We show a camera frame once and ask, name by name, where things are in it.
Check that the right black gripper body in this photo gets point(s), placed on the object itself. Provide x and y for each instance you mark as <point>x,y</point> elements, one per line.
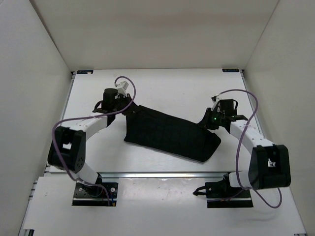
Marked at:
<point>218,116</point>

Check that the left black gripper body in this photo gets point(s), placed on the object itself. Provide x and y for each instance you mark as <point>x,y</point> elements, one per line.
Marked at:
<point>122,100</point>

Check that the black pleated skirt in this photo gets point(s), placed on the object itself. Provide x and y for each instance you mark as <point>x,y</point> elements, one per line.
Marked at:
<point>153,129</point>

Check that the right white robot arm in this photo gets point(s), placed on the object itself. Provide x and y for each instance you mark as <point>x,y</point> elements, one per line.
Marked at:
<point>269,163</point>

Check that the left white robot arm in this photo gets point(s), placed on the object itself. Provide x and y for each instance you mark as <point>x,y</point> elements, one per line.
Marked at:
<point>68,147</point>

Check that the right blue corner label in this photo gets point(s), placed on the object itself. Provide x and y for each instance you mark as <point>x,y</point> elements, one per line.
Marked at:
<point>230,70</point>

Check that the blue corner label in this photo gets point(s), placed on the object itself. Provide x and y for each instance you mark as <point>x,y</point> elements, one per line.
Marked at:
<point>230,70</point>
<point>84,72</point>

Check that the left blue corner label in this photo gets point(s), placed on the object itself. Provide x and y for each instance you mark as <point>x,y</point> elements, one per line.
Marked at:
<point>84,72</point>

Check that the left aluminium table rail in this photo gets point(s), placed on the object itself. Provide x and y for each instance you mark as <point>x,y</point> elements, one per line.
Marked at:
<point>58,91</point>

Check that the aluminium table rail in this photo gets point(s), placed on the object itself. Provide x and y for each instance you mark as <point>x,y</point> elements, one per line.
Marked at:
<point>58,91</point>
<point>162,174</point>

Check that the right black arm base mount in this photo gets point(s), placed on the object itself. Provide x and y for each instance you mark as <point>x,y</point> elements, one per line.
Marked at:
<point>220,194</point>

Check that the front aluminium table rail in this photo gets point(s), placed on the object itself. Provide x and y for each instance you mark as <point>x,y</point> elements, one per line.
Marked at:
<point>162,174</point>

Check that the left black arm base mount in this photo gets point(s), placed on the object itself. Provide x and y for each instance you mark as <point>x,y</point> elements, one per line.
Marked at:
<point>95,196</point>

